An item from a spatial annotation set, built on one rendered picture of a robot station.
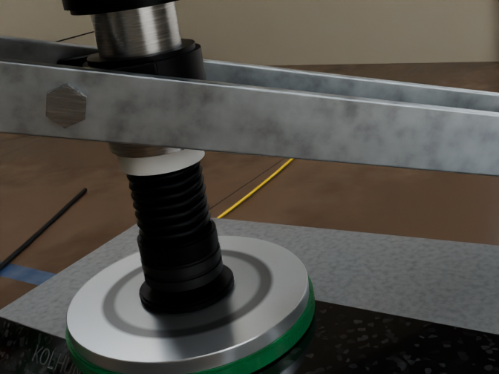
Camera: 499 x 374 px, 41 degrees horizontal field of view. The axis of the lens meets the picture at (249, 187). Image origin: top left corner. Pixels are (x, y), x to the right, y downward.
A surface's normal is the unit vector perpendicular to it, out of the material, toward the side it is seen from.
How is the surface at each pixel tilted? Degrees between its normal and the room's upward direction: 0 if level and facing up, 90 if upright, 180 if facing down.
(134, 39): 90
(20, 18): 90
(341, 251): 0
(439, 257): 0
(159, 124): 90
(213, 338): 0
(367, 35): 90
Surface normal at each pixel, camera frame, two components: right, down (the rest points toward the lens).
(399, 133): 0.16, 0.33
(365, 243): -0.14, -0.93
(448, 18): -0.54, 0.37
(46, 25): 0.83, 0.08
